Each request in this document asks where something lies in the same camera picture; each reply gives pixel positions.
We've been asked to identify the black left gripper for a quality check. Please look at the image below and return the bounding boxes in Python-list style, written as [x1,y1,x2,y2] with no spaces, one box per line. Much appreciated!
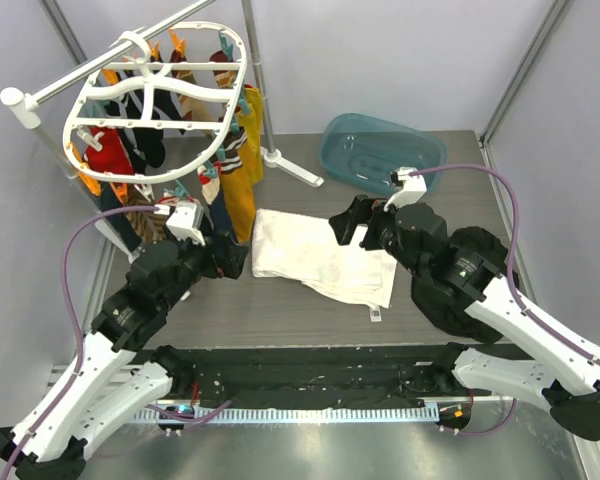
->
[158,222,248,311]

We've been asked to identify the yellow sock striped cuff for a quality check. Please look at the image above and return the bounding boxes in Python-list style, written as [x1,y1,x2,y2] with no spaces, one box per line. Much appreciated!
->
[213,127,256,243]

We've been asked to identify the white oval clip hanger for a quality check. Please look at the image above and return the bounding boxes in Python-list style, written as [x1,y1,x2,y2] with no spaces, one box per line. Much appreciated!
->
[62,21,248,185]

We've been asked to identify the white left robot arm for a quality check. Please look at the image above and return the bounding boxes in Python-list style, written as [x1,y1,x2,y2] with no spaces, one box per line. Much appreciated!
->
[0,232,249,479]

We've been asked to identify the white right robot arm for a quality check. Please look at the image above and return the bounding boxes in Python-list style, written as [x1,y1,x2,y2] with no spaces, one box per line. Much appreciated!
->
[328,195,600,441]

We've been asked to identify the white folded towel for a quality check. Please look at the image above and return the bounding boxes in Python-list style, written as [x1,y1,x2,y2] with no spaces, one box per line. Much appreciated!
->
[251,209,397,308]

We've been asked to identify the teal plastic basin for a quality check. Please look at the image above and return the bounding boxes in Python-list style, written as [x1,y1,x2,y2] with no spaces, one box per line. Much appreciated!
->
[319,113,447,197]

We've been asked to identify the black crumpled cloth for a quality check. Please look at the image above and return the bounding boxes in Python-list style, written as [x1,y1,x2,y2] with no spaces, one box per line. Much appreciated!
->
[411,226,508,344]

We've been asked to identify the black sock white stripes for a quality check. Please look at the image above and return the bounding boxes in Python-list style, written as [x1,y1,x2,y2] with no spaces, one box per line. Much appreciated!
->
[104,90,182,174]

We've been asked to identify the maroon tan striped sock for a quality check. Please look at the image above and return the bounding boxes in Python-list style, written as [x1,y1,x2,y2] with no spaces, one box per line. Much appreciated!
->
[169,47,241,136]

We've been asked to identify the white drying rack stand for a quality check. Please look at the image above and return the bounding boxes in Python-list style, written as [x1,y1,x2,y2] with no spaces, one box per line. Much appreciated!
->
[0,0,325,266]

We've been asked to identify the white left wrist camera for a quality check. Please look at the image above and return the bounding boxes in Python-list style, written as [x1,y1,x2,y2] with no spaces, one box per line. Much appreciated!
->
[157,199,206,246]

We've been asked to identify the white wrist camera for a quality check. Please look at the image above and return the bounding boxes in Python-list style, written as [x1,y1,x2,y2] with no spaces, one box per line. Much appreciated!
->
[157,199,206,246]
[383,167,427,212]

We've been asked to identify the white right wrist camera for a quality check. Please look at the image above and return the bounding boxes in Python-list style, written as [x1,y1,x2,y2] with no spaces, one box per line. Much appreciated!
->
[383,167,427,212]

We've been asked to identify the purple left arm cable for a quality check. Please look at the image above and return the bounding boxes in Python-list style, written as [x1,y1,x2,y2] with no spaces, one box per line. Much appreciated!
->
[0,203,181,480]

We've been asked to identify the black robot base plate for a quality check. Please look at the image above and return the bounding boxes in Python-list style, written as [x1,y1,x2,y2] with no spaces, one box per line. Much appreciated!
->
[129,341,536,411]

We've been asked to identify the aluminium cable duct rail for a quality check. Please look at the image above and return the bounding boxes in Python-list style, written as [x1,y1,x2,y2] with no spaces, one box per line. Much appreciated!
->
[44,363,591,426]

